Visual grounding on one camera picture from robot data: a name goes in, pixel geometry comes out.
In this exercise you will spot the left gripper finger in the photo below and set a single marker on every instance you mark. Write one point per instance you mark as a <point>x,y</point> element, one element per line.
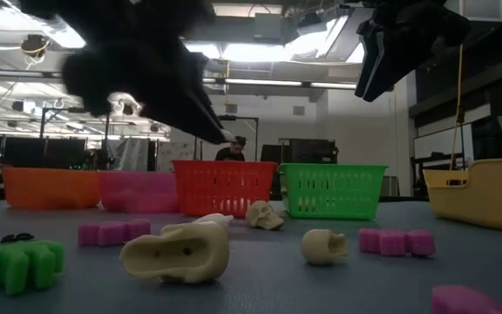
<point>198,91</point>
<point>181,115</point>

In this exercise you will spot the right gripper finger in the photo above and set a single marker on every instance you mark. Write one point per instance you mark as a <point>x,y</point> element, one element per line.
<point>365,61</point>
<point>397,61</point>

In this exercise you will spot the pink skeleton figure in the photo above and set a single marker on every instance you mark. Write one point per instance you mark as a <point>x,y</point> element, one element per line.
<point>395,243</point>
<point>111,233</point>
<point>460,301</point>

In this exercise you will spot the whiteboard with notes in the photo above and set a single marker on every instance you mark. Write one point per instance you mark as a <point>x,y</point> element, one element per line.
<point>170,157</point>

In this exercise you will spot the person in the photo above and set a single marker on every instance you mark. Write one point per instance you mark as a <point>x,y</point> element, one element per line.
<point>232,152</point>

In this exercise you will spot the grey cloth cover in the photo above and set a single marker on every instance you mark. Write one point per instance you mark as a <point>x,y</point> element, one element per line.
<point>129,154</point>

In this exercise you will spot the long ceiling light fixture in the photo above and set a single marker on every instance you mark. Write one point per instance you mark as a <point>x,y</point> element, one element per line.
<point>277,83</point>

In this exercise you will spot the red slotted plastic basket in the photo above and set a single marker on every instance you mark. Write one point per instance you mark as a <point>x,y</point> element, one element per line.
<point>222,187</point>

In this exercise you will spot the pink plastic bin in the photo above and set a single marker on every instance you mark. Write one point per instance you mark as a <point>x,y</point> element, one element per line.
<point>142,192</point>

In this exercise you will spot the grey ceiling box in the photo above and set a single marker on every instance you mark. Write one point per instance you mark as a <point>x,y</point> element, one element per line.
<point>267,26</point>

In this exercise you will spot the black cabinet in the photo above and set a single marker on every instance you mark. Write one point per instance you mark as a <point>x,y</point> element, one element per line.
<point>312,150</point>

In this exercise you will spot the black desk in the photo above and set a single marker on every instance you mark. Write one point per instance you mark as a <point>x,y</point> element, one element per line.
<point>416,174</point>

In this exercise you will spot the row of black monitors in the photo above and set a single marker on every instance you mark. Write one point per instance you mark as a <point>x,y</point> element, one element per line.
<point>59,152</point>

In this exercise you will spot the green slotted plastic basket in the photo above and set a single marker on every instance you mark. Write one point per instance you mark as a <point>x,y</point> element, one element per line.
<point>331,189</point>

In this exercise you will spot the orange plastic bin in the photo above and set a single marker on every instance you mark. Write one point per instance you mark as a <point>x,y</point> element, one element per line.
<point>50,189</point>

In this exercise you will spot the yellow plastic bin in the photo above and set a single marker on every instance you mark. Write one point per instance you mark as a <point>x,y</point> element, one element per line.
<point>482,196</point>

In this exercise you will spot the green skeleton figure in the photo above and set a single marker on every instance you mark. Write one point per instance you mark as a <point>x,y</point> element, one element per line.
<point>18,267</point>

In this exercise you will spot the square wall vent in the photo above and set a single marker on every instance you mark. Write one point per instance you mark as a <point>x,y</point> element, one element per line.
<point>299,110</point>
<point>231,108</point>

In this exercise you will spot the black gantry frame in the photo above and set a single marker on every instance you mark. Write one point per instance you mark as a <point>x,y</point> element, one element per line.
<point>42,126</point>
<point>256,139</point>

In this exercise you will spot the white wall board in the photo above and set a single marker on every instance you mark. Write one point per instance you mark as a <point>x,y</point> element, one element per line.
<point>442,141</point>

